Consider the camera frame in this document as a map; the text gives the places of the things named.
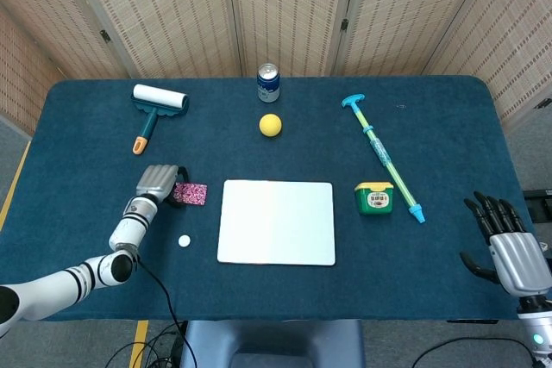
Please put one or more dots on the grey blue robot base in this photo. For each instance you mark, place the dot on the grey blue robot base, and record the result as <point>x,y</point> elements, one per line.
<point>271,342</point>

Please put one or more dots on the blue and white drink can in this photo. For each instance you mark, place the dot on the blue and white drink can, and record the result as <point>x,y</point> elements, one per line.
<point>268,85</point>

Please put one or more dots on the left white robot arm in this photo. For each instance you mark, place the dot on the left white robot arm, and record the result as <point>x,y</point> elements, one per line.
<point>64,282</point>

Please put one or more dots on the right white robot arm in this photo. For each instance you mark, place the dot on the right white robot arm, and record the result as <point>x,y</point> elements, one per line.
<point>537,329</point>

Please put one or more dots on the green and blue water pump toy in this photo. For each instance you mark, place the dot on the green and blue water pump toy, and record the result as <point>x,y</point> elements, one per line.
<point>381,154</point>

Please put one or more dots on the green tub with yellow lid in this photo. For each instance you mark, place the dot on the green tub with yellow lid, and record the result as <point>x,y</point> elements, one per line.
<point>374,201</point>

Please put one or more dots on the small white oval pebble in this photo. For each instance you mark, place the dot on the small white oval pebble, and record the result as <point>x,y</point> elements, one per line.
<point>184,241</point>

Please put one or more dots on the dark blue table cloth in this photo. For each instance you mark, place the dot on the dark blue table cloth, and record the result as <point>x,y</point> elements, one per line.
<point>302,295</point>

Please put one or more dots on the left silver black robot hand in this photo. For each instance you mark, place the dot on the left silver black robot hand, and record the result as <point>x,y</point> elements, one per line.
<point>156,180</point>

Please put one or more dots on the woven bamboo folding screen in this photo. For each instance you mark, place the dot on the woven bamboo folding screen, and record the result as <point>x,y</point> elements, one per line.
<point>172,10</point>

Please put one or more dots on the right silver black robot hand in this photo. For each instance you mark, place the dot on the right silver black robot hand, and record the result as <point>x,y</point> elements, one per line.
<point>517,256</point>

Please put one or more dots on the red patterned cloth square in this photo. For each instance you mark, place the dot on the red patterned cloth square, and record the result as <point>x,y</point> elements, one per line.
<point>195,194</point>

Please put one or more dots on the white board with black rim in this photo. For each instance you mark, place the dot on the white board with black rim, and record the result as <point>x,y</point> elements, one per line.
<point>276,221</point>

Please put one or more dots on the yellow foam ball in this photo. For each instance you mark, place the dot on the yellow foam ball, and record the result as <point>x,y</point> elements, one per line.
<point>270,125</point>

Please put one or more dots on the teal lint roller orange tip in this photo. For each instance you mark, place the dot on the teal lint roller orange tip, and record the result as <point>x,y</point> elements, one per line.
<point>159,96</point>

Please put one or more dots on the black equipment box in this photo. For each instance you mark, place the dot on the black equipment box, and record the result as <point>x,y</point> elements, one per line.
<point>539,206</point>

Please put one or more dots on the black screen hinge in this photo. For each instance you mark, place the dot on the black screen hinge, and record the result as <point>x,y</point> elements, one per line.
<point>104,36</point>
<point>344,24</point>

